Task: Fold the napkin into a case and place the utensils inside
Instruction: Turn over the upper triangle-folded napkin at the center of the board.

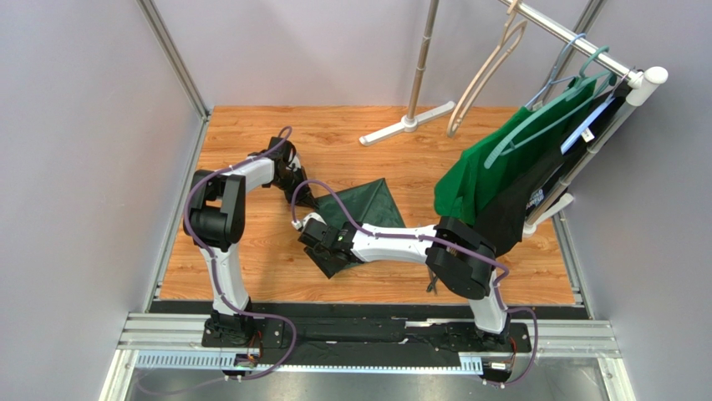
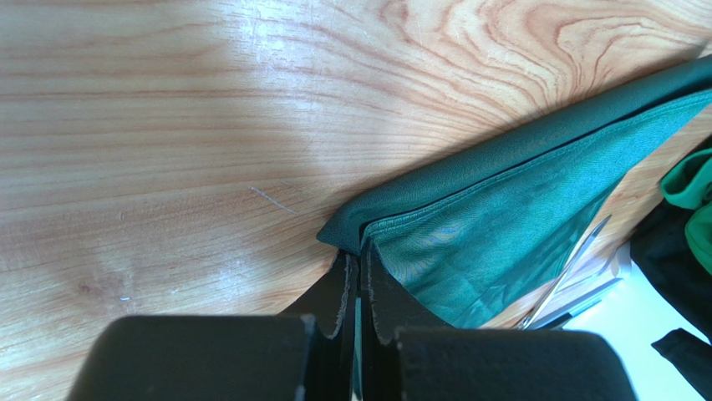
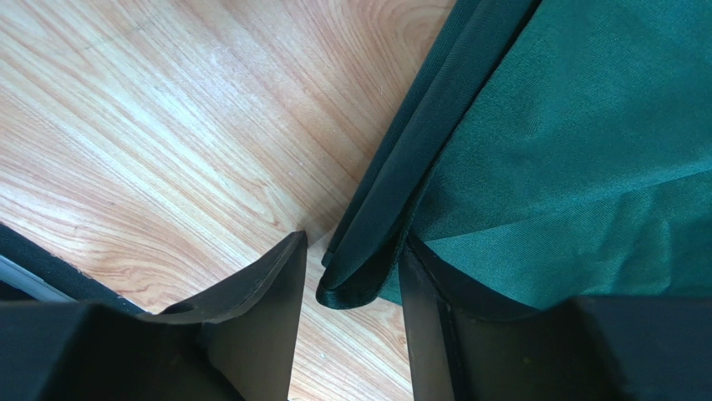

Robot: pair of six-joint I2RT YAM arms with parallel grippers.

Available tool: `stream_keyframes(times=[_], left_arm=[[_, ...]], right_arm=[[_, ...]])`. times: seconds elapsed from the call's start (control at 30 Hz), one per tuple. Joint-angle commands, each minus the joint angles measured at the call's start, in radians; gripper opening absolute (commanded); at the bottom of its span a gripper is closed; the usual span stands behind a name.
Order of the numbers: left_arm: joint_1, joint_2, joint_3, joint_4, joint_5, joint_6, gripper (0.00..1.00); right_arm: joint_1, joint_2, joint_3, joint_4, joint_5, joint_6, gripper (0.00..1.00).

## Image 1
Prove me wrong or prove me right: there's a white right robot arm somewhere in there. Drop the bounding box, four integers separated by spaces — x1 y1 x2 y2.
292 213 510 337

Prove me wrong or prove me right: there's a dark green cloth napkin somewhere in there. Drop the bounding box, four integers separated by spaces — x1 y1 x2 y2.
303 178 405 278

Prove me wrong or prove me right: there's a bright green t-shirt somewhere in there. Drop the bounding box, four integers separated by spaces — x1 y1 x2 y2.
434 79 597 225

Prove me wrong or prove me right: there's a black garment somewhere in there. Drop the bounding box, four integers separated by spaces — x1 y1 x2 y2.
472 89 629 258

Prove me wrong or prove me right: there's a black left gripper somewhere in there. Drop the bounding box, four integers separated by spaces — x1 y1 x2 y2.
272 166 319 210

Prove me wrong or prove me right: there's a metal rack upright pole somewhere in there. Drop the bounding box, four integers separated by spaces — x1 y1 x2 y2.
405 0 440 119

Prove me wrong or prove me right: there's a beige clothes hanger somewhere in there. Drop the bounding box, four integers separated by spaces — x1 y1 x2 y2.
446 1 528 138

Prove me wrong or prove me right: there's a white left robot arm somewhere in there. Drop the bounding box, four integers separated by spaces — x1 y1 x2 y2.
184 137 317 343

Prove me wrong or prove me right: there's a silver fork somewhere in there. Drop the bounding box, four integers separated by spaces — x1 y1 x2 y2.
426 282 438 294

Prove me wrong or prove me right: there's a metal clothes rack rail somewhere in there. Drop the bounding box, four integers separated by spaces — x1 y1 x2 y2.
501 0 669 107

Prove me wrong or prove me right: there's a blue clothes hanger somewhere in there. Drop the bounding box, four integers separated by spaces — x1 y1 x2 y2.
525 33 587 110

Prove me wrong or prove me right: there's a teal clothes hanger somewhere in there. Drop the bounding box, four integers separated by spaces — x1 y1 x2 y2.
483 45 613 170

